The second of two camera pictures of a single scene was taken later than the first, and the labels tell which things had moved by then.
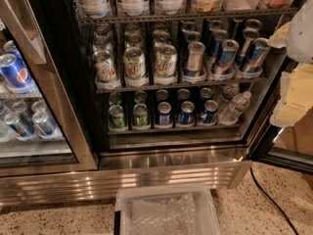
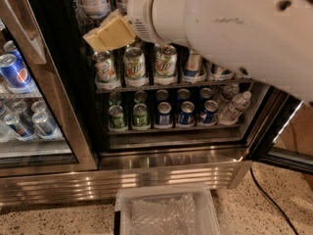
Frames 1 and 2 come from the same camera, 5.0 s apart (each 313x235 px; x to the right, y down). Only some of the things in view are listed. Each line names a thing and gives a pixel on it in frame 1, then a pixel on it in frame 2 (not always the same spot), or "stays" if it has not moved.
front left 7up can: (104, 68) stays
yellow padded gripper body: (301, 33) to (141, 13)
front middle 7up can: (134, 64) stays
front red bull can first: (194, 62) stays
